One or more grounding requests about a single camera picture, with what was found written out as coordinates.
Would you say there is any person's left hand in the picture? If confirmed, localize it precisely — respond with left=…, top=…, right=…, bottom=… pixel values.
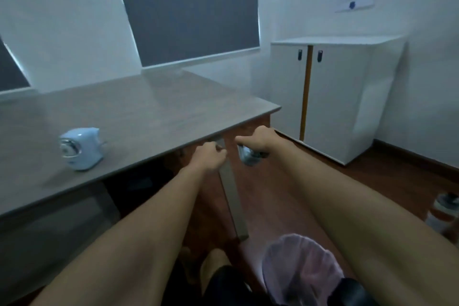
left=188, top=142, right=228, bottom=175

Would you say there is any person's right hand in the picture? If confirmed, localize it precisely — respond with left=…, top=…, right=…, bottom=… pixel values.
left=235, top=126, right=284, bottom=158

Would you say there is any small clear shavings drawer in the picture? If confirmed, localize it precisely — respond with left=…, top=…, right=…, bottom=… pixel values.
left=237, top=144, right=269, bottom=167

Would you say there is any person's left forearm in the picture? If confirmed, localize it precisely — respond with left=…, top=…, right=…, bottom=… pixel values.
left=30, top=164, right=216, bottom=306

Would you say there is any person's right forearm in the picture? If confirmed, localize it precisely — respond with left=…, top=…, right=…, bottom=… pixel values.
left=269, top=137, right=459, bottom=306

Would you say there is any white two-door cabinet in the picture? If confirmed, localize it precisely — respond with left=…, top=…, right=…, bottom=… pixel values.
left=270, top=35, right=406, bottom=166

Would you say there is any grey wooden desk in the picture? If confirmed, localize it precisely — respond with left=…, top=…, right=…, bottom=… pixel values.
left=0, top=69, right=281, bottom=306

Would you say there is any light blue pencil sharpener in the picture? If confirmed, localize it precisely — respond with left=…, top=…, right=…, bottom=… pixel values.
left=58, top=127, right=108, bottom=171

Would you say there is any pink-lined waste bin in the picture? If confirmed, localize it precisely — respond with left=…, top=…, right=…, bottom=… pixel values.
left=262, top=233, right=345, bottom=306

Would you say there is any dark roller window blind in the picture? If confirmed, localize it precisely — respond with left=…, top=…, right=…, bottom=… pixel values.
left=109, top=0, right=261, bottom=68

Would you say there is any white and grey shoe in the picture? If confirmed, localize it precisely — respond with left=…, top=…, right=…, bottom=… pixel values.
left=425, top=192, right=459, bottom=234

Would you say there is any small dark window blind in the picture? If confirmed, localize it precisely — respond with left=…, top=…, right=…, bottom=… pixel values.
left=0, top=35, right=32, bottom=93

